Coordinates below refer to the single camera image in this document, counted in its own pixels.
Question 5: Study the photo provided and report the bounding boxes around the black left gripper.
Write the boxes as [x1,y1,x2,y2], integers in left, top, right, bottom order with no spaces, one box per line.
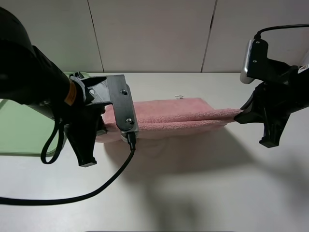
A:
[0,8,104,125]

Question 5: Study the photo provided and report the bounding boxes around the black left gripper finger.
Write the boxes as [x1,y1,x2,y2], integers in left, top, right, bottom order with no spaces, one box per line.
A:
[65,106,107,167]

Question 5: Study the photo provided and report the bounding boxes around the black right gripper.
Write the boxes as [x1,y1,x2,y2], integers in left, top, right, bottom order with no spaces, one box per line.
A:
[234,65,309,148]

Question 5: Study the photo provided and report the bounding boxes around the pink terry towel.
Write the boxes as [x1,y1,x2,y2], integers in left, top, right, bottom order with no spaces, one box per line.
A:
[95,97,244,144]

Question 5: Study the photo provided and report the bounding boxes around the green plastic tray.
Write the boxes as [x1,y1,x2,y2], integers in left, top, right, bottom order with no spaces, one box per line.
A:
[0,71,92,157]

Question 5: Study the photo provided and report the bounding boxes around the white towel label tag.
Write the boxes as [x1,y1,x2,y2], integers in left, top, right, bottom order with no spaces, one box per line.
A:
[175,95,184,99]

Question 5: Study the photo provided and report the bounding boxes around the black left wrist strap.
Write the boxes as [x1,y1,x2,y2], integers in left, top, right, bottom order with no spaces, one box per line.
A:
[40,113,64,165]

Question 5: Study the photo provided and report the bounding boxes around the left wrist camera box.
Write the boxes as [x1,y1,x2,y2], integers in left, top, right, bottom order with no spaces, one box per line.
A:
[91,74,140,142]

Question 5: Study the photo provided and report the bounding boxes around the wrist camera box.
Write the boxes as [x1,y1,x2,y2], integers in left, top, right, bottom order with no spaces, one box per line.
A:
[239,38,300,85]
[91,74,140,142]

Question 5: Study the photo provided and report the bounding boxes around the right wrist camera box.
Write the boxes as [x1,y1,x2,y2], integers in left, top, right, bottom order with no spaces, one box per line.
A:
[239,38,300,85]

